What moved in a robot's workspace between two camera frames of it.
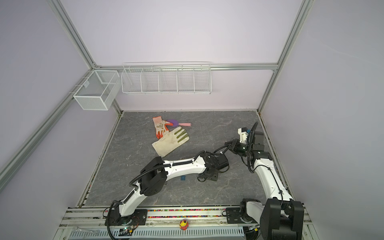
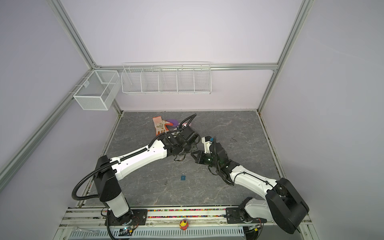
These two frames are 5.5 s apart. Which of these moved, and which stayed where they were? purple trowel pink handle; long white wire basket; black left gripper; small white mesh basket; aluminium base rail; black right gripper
Moved: black right gripper; black left gripper
Stayed: purple trowel pink handle; long white wire basket; small white mesh basket; aluminium base rail
